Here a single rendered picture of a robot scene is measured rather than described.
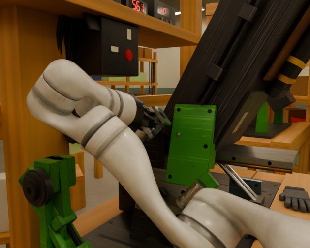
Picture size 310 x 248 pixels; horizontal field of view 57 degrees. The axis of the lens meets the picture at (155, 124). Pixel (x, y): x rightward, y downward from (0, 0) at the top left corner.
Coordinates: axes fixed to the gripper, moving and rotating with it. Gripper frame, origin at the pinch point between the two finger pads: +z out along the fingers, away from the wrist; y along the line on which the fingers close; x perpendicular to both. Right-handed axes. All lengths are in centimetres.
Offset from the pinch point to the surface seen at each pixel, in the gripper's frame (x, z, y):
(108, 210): 41.0, 21.9, -4.1
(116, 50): -2.7, -1.7, 22.6
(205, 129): -7.7, 6.3, -8.4
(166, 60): 128, 880, 577
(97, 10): -7.9, -12.5, 26.3
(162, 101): 12, 61, 34
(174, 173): 5.7, 6.2, -12.5
